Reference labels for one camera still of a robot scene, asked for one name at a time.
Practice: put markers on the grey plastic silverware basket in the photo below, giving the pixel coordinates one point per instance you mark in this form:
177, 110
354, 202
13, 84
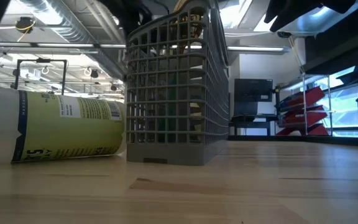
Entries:
166, 155

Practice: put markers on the black ceiling camera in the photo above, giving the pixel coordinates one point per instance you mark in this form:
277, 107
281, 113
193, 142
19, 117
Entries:
284, 35

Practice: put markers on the black ceiling spotlight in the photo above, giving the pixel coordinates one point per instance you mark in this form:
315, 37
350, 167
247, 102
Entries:
94, 73
113, 87

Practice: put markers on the glass window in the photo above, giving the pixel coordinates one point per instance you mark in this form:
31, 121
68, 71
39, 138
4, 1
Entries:
346, 102

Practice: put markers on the metal rack with red bins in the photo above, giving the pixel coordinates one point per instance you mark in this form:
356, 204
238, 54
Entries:
306, 98

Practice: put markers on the green-labelled spray bottle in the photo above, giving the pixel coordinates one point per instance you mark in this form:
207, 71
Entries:
57, 130

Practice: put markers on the black monitor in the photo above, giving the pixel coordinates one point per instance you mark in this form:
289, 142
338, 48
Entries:
253, 90

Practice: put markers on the long ceiling light strip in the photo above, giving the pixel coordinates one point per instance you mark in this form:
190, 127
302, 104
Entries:
253, 48

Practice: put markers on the black round ceiling device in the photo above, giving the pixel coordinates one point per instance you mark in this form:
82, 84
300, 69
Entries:
25, 25

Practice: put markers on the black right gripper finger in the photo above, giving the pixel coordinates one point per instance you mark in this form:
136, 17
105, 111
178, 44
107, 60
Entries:
297, 11
278, 7

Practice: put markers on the black background frame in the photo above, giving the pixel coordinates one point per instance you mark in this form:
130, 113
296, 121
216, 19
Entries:
42, 60

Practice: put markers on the black desk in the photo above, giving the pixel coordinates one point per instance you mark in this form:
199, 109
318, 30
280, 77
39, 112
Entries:
253, 117

